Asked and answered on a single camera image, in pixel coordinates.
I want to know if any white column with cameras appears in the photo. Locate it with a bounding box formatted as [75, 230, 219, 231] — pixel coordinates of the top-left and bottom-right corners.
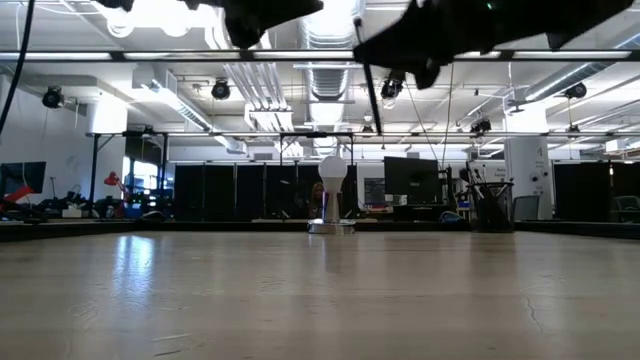
[504, 136, 554, 222]

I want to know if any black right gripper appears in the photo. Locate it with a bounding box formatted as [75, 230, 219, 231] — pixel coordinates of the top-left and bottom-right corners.
[352, 0, 552, 91]

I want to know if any silver ceiling air duct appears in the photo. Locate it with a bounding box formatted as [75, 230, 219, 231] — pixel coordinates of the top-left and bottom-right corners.
[296, 0, 367, 157]

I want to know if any black mesh pencil cup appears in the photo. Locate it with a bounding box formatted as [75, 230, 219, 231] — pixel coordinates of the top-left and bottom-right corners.
[466, 180, 516, 234]

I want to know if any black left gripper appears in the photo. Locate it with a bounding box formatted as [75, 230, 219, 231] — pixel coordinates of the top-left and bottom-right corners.
[178, 0, 326, 50]

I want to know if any black room divider panel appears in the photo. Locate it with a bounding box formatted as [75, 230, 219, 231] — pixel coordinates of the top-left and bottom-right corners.
[297, 164, 322, 222]
[553, 162, 612, 222]
[173, 164, 204, 222]
[203, 164, 236, 222]
[612, 162, 640, 222]
[235, 164, 266, 222]
[265, 164, 297, 222]

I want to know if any red desk lamp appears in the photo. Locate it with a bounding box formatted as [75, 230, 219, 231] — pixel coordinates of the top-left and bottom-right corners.
[103, 170, 127, 194]

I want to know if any person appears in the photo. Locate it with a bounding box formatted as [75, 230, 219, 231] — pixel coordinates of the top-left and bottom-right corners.
[309, 180, 326, 220]

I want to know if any black overhead frame bar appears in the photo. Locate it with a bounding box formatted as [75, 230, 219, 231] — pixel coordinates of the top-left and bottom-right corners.
[0, 48, 640, 64]

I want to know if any dark wall screen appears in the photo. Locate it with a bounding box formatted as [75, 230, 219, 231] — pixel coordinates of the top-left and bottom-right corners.
[0, 160, 48, 202]

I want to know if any white bulb chrome lamp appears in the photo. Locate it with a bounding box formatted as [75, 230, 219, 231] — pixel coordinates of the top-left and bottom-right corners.
[306, 155, 357, 236]

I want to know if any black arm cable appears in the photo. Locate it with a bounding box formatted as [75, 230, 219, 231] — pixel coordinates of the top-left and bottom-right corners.
[0, 0, 37, 137]

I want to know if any black computer monitor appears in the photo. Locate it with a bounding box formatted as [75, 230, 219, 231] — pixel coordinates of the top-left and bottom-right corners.
[383, 155, 442, 206]

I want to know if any grey office chair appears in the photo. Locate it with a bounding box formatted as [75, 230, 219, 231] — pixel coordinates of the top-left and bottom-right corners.
[611, 194, 640, 224]
[511, 194, 542, 222]

